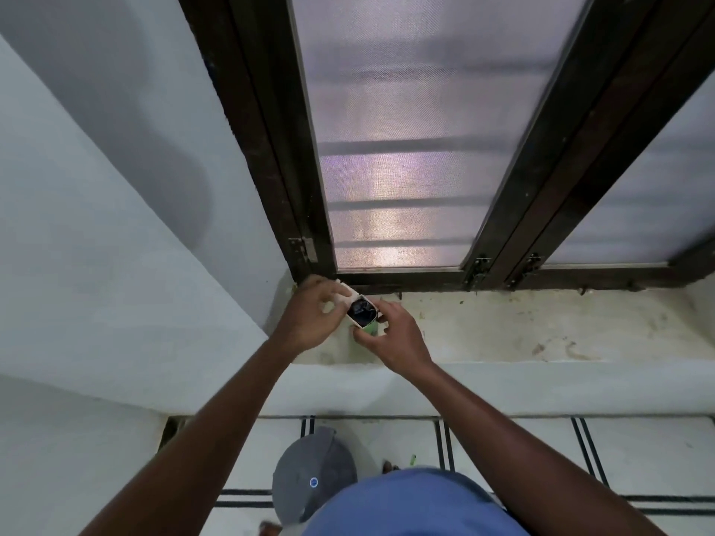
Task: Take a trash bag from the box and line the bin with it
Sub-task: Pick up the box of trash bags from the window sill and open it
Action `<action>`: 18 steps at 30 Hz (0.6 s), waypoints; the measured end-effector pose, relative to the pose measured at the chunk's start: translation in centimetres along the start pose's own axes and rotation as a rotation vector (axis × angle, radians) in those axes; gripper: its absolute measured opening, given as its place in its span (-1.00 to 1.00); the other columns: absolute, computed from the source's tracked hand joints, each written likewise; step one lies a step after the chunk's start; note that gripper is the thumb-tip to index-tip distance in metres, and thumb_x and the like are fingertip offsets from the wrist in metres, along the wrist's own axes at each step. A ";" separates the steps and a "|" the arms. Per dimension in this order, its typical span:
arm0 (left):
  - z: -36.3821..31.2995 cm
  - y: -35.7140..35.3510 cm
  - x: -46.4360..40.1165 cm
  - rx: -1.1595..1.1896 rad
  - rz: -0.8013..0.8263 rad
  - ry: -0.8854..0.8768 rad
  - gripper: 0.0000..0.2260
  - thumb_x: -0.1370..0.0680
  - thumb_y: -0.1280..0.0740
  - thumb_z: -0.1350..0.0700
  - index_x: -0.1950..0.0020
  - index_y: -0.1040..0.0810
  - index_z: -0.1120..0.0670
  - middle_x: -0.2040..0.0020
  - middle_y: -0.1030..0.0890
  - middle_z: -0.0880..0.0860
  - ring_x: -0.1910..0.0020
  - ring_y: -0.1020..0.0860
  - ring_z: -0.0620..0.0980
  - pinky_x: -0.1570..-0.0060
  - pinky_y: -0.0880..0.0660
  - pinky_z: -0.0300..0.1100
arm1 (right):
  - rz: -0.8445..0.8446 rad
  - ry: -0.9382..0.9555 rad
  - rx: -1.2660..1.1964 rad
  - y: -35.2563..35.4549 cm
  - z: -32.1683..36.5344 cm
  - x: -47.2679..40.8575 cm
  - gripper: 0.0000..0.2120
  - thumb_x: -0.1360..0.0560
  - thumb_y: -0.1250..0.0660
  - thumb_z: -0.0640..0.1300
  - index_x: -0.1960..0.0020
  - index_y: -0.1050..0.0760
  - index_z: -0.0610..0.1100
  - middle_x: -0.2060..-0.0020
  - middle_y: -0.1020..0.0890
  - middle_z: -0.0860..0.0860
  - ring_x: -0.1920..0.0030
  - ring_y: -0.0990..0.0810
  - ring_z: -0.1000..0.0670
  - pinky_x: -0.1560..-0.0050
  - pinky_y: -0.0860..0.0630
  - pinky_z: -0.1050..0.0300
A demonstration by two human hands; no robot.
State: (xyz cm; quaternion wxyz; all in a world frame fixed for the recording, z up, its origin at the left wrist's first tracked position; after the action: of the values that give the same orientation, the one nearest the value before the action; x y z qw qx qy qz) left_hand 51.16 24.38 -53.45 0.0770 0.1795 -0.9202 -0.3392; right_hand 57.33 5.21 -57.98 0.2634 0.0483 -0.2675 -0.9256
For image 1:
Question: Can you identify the person's left hand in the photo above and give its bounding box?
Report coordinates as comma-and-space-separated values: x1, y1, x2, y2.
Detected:
277, 275, 354, 352

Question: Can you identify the person's right hand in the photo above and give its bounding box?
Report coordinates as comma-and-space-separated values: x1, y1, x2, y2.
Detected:
352, 298, 437, 380

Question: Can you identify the white small box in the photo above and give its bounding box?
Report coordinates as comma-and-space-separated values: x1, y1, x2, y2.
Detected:
337, 281, 386, 330

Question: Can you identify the person's right forearm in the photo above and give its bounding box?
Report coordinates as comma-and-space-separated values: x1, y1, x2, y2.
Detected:
403, 360, 671, 536

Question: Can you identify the person's left forearm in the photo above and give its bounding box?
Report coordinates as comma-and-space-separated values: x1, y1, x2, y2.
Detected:
78, 331, 318, 536

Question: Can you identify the metal window hinge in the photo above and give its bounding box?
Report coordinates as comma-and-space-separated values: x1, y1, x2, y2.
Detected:
465, 255, 493, 291
288, 236, 319, 264
505, 253, 545, 289

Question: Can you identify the stained white window ledge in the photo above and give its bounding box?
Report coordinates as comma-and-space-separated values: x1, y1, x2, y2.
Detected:
290, 287, 715, 366

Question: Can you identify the blue shirt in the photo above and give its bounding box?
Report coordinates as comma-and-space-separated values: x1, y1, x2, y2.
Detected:
301, 467, 531, 536

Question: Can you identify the wide grey mesh window screen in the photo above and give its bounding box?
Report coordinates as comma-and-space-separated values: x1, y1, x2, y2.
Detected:
287, 0, 593, 271

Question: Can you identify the narrow grey mesh window screen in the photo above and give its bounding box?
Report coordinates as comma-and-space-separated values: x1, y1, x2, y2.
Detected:
544, 72, 715, 267

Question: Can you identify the dark wooden window frame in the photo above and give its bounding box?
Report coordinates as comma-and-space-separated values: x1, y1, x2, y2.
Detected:
176, 0, 715, 292

